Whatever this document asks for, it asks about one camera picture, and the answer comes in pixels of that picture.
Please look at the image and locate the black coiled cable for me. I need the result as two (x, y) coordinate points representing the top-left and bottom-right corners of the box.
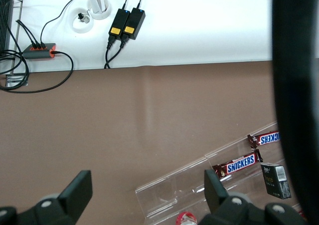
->
(0, 49), (30, 89)

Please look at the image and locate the grey orange USB hub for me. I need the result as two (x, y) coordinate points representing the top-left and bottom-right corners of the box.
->
(22, 42), (57, 60)

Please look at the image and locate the Snickers chocolate bar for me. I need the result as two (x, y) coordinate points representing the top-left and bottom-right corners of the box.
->
(211, 149), (264, 180)
(247, 131), (281, 148)

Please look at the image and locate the white tape ring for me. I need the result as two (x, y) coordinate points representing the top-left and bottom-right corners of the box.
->
(69, 7), (95, 33)

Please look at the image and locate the clear acrylic stepped stand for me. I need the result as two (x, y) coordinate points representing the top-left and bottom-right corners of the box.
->
(135, 121), (307, 225)

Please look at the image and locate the blurred black camera cable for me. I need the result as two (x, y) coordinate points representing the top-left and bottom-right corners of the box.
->
(270, 0), (319, 225)

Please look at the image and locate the black looped cable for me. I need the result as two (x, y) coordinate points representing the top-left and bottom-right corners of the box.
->
(0, 50), (74, 94)

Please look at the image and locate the silver metal bracket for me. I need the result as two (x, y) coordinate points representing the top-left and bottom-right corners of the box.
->
(5, 74), (29, 87)

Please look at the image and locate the thin black cable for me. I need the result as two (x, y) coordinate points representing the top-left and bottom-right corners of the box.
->
(39, 0), (94, 45)

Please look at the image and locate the black finned box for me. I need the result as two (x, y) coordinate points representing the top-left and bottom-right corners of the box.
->
(0, 0), (14, 51)

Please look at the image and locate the small black box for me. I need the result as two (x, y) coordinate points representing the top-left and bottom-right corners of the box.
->
(260, 162), (292, 200)

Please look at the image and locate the black power adapter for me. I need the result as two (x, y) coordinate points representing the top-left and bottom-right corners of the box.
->
(122, 7), (147, 40)
(108, 8), (131, 37)

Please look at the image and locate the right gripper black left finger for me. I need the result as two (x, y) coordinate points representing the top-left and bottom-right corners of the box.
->
(0, 170), (93, 225)

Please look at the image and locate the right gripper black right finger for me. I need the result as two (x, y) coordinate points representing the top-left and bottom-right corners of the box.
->
(199, 169), (309, 225)

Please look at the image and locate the white round stand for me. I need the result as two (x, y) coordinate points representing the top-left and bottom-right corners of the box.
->
(87, 0), (111, 20)

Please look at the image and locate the black hub cable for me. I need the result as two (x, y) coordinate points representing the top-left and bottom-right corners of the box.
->
(34, 35), (47, 48)
(15, 19), (35, 48)
(18, 20), (41, 48)

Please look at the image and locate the aluminium profile post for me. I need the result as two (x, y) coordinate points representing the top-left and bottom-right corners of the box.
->
(11, 0), (25, 75)

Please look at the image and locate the red lid can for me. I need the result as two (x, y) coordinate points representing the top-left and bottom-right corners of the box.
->
(176, 211), (198, 225)

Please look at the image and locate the small black metal clip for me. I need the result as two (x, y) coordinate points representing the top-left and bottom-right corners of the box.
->
(78, 11), (91, 24)

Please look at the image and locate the black adapter mains cable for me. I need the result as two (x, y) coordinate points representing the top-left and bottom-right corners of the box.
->
(106, 35), (129, 68)
(104, 34), (117, 69)

